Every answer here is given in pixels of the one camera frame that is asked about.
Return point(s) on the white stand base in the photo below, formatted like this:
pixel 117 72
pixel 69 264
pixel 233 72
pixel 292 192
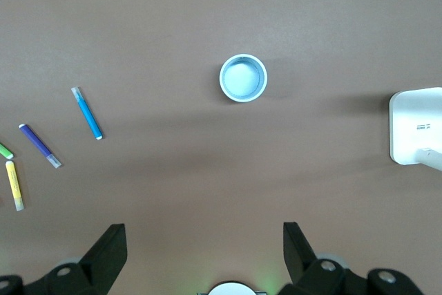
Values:
pixel 411 115

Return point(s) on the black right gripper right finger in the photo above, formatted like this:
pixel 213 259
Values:
pixel 300 267

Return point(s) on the light blue cup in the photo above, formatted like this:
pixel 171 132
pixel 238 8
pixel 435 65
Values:
pixel 243 77

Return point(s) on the blue marker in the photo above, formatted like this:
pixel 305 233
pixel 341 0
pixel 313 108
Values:
pixel 87 114

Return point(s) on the yellow marker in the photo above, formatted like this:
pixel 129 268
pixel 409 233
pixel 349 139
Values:
pixel 13 182

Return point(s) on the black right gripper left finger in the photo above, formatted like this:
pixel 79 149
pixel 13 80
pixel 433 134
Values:
pixel 103 260

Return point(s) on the green marker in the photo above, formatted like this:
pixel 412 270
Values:
pixel 4 150

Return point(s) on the purple marker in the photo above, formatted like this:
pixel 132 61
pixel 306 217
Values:
pixel 36 141

